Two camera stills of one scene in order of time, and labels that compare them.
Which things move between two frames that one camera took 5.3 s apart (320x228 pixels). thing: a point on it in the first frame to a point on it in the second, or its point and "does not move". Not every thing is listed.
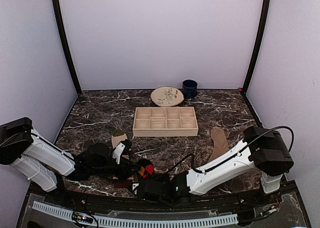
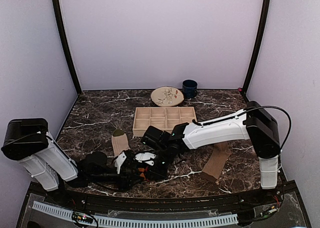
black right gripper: (164, 178) to (161, 174)
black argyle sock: (147, 169) does not move
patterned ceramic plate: (166, 96) does not move
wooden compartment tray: (164, 121) does not move
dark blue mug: (190, 88) does not move
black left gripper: (125, 166) to (125, 183)
